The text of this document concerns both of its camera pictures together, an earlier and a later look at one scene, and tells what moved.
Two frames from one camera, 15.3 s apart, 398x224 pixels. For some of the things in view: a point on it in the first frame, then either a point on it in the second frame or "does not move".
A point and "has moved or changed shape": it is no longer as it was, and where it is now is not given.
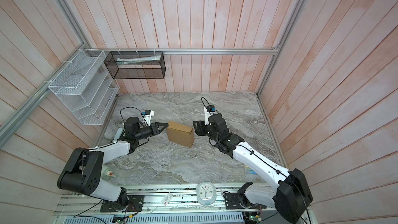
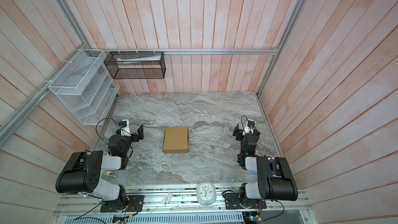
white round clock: x=206 y=193 does not move
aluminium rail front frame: x=158 y=204 does not move
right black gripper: x=200 y=130 -> x=239 y=131
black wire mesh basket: x=136 y=65 does not move
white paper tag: x=166 y=199 does not move
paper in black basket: x=122 y=60 does not move
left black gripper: x=155 y=128 -> x=140 y=131
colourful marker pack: x=249 y=170 does not move
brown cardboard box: x=180 y=134 has moved or changed shape
